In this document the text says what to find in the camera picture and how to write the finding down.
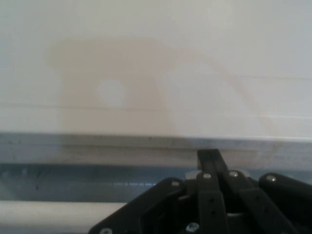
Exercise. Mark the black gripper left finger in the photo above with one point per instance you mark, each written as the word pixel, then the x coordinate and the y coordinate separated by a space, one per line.
pixel 146 207

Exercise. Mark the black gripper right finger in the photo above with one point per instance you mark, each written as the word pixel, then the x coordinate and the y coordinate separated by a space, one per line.
pixel 268 207

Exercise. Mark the aluminium rail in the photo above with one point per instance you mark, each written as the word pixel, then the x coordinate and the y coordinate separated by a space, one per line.
pixel 73 168

